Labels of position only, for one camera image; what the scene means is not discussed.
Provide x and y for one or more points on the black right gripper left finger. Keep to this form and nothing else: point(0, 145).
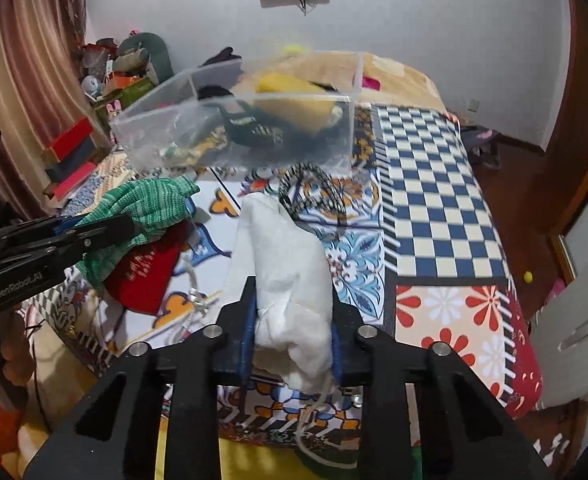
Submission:
point(112, 432)

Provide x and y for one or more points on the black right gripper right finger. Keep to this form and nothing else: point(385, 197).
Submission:
point(425, 410)

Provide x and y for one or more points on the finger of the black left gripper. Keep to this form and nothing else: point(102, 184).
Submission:
point(74, 244)
point(37, 229)

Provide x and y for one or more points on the green knitted cloth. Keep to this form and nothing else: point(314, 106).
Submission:
point(154, 205)

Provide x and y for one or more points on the white cloth drawstring bag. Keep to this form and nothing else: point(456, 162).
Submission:
point(294, 290)

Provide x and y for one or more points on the red fabric pouch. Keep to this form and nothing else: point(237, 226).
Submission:
point(140, 279)

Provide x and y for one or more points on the red book stack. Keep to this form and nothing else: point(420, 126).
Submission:
point(69, 158)

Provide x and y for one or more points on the green cardboard box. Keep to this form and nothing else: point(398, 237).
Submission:
point(120, 99)

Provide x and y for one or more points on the striped pink curtain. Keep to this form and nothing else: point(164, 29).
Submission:
point(40, 95)

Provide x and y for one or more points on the grey green plush toy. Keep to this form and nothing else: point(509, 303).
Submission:
point(144, 54)

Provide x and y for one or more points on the colourful patterned bed cover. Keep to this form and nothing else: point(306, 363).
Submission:
point(417, 254)

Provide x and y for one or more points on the dark purple garment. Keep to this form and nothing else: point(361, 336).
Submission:
point(227, 54)

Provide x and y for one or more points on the clear plastic storage bin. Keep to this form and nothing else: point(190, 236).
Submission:
point(161, 130)

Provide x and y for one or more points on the yellow plush headband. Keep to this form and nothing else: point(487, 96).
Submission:
point(293, 49)

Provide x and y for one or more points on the beige plush blanket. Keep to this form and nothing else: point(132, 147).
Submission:
point(377, 80)

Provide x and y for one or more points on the brown wooden door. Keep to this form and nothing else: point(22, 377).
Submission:
point(566, 169)

